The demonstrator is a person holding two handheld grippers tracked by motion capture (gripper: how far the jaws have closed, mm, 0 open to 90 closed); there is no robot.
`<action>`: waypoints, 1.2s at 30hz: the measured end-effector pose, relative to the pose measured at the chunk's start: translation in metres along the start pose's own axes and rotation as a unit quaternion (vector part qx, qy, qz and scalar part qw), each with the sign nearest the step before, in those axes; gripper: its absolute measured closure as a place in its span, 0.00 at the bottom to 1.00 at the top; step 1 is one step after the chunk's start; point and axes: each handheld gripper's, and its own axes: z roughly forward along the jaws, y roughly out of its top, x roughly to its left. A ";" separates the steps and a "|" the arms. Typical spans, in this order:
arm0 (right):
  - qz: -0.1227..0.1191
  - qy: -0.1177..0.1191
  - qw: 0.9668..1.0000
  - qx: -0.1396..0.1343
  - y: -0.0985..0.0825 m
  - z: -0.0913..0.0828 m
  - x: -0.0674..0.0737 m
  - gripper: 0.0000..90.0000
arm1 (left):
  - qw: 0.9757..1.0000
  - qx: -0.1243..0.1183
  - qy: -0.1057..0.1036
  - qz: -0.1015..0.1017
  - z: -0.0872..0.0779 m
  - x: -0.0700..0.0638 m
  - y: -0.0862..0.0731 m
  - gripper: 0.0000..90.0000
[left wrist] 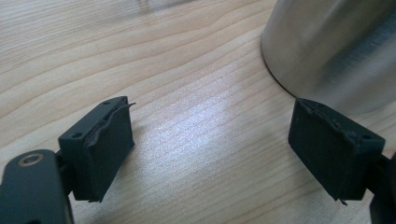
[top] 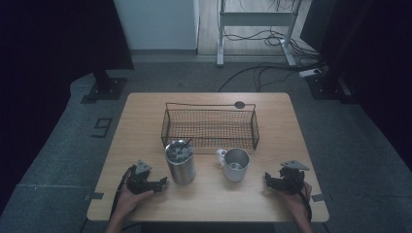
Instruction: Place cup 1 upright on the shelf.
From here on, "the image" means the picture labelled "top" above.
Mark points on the stainless steel tumbler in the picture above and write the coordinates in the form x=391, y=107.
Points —
x=180, y=166

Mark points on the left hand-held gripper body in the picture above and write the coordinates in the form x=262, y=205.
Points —
x=140, y=176

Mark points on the black straw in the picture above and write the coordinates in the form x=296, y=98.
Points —
x=185, y=146

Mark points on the black stand base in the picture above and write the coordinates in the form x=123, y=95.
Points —
x=328, y=87
x=105, y=85

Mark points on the white power strip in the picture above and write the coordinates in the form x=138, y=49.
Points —
x=310, y=72

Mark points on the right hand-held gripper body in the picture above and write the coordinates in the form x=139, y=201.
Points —
x=293, y=176

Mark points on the white mug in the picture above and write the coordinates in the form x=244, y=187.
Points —
x=235, y=165

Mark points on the white metal desk frame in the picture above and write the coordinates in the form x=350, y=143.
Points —
x=256, y=19

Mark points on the person's right hand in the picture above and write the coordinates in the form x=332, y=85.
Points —
x=296, y=202

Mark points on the person's left hand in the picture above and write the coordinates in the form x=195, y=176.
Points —
x=131, y=202

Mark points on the black round tag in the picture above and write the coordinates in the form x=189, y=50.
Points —
x=239, y=104

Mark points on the dark curtain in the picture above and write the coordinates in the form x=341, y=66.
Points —
x=366, y=64
x=48, y=64

